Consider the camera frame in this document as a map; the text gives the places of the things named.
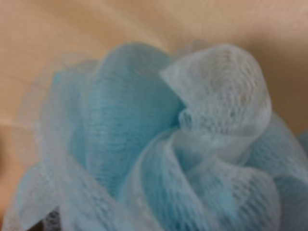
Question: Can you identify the blue mesh bath loofah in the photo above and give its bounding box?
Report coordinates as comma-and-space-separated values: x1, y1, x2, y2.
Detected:
2, 43, 308, 231

